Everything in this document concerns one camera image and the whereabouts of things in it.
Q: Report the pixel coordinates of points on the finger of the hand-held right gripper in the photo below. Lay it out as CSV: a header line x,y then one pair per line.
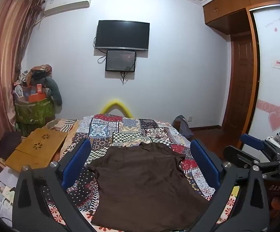
x,y
237,156
252,142

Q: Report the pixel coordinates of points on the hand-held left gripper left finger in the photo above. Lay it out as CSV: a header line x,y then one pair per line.
x,y
78,160

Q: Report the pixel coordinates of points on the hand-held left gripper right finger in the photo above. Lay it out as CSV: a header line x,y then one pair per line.
x,y
205,165

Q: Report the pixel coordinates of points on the brown shirt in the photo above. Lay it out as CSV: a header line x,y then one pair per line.
x,y
142,178

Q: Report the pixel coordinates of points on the striped pillow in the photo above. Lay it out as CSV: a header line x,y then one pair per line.
x,y
60,124

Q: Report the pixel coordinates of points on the blue grey bag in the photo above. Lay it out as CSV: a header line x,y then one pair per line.
x,y
182,125

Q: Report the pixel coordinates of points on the wooden lap desk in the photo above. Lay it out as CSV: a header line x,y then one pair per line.
x,y
33,149

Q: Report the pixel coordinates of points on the floral bed sheet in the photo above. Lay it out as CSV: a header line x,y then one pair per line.
x,y
226,210

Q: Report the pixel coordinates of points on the patchwork printed blanket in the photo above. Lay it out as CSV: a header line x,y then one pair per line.
x,y
120,129

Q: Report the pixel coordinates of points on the green patterned bag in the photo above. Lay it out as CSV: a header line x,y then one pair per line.
x,y
33,112

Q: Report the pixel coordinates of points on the dark maroon cloth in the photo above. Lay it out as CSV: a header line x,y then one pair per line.
x,y
8,143

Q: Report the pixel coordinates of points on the orange box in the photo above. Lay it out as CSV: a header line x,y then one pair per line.
x,y
35,97

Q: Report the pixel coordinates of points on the wooden wardrobe with heart stickers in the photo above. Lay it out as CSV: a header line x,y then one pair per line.
x,y
268,53

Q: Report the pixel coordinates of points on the orange brown cloth bundle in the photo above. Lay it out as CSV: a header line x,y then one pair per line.
x,y
39,71

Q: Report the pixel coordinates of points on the striped pink curtain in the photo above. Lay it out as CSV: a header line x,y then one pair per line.
x,y
2,65

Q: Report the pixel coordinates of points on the white air conditioner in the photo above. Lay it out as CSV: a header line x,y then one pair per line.
x,y
67,3

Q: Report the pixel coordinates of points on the white wall socket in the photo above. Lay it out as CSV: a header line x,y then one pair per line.
x,y
190,119

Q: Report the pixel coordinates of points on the small black wall monitor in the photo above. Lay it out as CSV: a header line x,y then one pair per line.
x,y
120,61

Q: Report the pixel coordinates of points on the wall-mounted black television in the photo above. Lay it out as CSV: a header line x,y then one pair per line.
x,y
122,34

